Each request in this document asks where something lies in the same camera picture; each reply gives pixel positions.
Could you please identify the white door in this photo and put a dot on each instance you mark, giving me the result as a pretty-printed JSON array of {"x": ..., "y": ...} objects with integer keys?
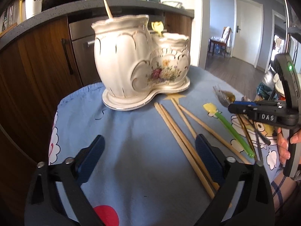
[{"x": 248, "y": 31}]

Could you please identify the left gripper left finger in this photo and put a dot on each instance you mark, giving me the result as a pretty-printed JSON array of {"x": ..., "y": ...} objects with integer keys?
[{"x": 43, "y": 203}]

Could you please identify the silver fork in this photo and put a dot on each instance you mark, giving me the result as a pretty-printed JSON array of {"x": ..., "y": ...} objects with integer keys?
[{"x": 224, "y": 102}]

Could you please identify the wooden chair with cloth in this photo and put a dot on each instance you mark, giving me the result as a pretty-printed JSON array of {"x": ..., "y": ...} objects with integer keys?
[{"x": 222, "y": 42}]

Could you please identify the brown wooden cabinet door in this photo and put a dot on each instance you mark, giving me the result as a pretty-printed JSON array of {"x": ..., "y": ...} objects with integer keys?
[{"x": 38, "y": 69}]

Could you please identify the white floral ceramic utensil holder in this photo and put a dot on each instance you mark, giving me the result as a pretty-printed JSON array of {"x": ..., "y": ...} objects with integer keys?
[{"x": 135, "y": 65}]

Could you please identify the grey kitchen countertop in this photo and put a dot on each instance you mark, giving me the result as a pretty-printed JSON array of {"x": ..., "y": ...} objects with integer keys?
[{"x": 86, "y": 6}]

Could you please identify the blue cartoon tablecloth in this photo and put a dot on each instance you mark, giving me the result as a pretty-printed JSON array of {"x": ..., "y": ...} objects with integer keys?
[{"x": 143, "y": 176}]

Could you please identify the white canister with lid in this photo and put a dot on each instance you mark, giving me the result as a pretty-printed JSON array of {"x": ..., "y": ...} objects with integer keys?
[{"x": 33, "y": 7}]

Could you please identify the wooden chopstick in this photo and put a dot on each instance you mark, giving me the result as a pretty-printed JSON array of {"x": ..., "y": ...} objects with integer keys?
[
  {"x": 187, "y": 123},
  {"x": 186, "y": 152},
  {"x": 217, "y": 136},
  {"x": 190, "y": 148}
]

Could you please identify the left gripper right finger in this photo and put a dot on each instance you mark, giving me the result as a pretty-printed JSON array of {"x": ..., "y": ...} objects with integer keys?
[{"x": 244, "y": 196}]

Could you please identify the green yellow tulip spoon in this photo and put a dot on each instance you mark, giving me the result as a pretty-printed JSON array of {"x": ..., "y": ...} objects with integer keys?
[{"x": 211, "y": 108}]

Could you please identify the person right hand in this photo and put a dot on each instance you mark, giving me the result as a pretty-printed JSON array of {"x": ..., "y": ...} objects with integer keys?
[{"x": 282, "y": 145}]

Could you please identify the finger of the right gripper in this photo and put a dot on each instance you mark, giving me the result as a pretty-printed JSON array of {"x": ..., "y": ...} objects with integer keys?
[
  {"x": 252, "y": 112},
  {"x": 243, "y": 103}
]

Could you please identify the yellow tulip spoon in holder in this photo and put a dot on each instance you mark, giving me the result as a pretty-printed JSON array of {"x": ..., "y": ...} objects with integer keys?
[{"x": 158, "y": 27}]

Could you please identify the stainless steel dishwasher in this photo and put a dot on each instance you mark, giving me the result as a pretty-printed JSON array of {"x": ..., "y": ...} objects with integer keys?
[{"x": 82, "y": 37}]

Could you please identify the chopstick standing in holder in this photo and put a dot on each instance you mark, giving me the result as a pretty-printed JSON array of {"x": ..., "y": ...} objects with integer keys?
[{"x": 108, "y": 9}]

